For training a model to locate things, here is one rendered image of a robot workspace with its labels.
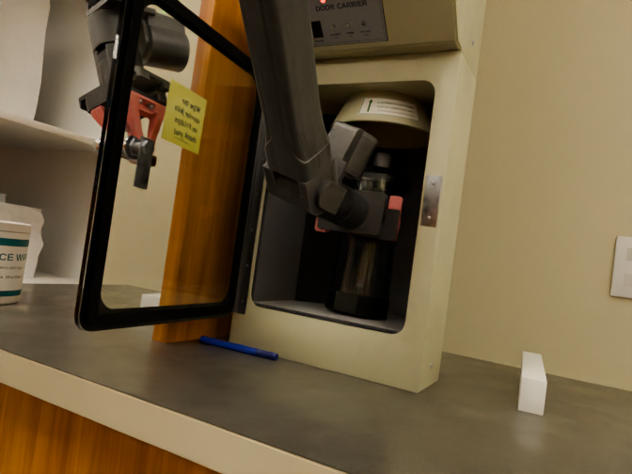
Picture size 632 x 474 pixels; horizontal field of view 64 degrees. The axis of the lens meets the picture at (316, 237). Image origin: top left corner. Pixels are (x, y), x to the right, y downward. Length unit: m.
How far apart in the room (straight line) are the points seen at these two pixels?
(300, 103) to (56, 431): 0.48
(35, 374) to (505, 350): 0.84
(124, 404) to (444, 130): 0.52
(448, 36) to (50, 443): 0.72
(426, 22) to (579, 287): 0.61
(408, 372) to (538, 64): 0.74
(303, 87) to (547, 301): 0.74
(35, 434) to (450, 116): 0.67
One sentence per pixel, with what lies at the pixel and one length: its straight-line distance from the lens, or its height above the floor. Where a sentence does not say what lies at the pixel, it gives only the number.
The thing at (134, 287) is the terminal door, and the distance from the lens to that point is 0.64.
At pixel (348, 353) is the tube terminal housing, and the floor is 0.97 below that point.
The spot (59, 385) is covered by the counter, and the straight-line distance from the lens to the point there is 0.65.
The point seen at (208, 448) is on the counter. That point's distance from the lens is 0.51.
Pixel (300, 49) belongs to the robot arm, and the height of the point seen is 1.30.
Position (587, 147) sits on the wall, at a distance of 1.14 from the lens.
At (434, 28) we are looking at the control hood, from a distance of 0.74.
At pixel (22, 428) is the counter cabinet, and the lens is 0.77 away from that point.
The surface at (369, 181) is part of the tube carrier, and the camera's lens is 0.82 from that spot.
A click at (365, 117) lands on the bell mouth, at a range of 0.79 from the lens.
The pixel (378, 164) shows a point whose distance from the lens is 0.85.
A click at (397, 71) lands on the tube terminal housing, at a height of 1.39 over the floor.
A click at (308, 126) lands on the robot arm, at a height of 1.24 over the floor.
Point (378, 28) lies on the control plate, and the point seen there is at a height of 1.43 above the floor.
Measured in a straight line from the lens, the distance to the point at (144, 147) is 0.60.
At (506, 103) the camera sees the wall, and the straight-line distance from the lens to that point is 1.18.
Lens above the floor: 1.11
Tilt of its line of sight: 2 degrees up
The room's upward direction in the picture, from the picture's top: 8 degrees clockwise
